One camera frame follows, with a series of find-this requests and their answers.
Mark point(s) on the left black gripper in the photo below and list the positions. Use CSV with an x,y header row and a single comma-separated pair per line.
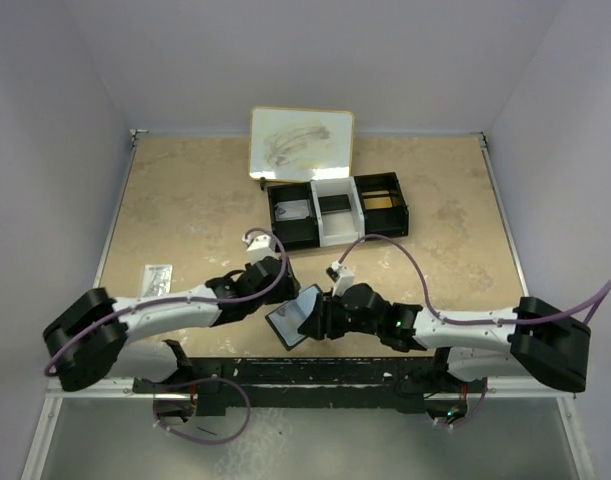
x,y
285,290

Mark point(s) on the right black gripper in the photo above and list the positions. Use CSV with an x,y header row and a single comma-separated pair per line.
x,y
321,322

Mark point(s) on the black leather card holder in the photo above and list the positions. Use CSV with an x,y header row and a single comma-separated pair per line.
x,y
309,299

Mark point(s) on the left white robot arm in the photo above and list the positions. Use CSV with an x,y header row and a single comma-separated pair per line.
x,y
85,341

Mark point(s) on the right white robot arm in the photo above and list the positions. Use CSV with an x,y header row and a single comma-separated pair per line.
x,y
532,338

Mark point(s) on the silver card in tray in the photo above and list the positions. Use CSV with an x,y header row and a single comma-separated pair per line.
x,y
292,210

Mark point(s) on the gold card in tray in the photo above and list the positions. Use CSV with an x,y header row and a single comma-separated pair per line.
x,y
382,199

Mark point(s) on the black and white compartment tray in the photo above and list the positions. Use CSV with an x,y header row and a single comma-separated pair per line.
x,y
343,228

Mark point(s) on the clear plastic packet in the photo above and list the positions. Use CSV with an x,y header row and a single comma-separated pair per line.
x,y
156,280

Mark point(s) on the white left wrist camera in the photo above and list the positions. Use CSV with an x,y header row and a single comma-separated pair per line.
x,y
259,245

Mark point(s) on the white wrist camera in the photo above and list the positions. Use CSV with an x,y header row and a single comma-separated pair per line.
x,y
341,276
259,245

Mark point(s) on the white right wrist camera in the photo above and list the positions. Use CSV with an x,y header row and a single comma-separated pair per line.
x,y
341,276

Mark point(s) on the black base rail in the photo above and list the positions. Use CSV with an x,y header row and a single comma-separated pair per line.
x,y
404,384

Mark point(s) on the white board with wooden frame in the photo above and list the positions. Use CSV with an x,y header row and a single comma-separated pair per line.
x,y
300,144

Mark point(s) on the aluminium table frame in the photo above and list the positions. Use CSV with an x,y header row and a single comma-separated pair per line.
x,y
476,236

